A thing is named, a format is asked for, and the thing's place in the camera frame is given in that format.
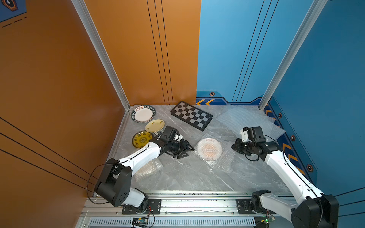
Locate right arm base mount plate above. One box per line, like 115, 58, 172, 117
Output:
236, 199, 266, 216

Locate left bubble wrapped plate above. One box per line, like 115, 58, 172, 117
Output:
134, 159, 163, 181

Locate black white checkerboard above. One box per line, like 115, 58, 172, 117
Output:
170, 101, 213, 132

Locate right circuit board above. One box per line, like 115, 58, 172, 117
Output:
253, 216, 276, 228

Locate yellow black patterned plate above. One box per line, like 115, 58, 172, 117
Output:
132, 131, 153, 149

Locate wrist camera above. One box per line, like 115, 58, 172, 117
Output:
240, 127, 249, 143
174, 134, 183, 142

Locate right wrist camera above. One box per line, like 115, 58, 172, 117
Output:
240, 127, 249, 143

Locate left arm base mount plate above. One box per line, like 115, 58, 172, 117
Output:
122, 199, 162, 215

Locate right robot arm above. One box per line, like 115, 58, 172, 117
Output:
232, 126, 339, 228

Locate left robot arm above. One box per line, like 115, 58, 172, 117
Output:
95, 126, 195, 212

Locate left circuit board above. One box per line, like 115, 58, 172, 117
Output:
132, 217, 149, 228

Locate cream yellow dinner plate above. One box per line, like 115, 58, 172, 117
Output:
145, 119, 165, 133

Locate circuit board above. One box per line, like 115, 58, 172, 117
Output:
132, 217, 149, 228
253, 216, 276, 228

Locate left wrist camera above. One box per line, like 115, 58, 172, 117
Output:
174, 134, 183, 142

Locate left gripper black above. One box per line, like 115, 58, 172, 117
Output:
168, 139, 195, 159

